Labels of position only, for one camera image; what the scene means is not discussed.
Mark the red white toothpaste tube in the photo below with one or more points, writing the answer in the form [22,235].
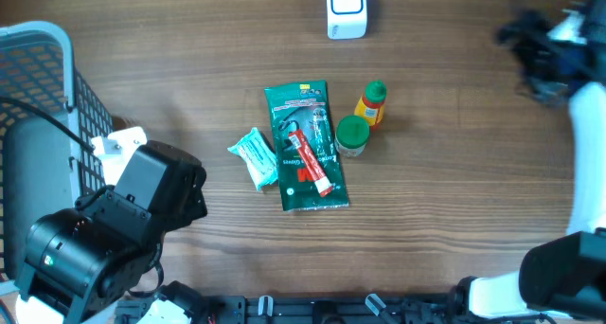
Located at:
[314,168]

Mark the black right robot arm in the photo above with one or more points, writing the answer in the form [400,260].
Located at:
[565,277]

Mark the white barcode scanner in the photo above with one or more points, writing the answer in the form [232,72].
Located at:
[346,19]

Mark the grey plastic shopping basket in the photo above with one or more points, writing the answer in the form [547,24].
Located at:
[49,114]

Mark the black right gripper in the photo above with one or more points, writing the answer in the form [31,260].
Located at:
[562,87]

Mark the teal wet wipes pack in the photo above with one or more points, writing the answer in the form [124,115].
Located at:
[259,158]

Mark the red yellow sauce bottle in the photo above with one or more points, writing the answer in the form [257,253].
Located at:
[370,106]

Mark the green 3M gloves package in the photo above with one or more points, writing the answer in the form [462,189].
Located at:
[304,106]

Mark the green lid jar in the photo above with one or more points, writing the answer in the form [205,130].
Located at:
[351,136]

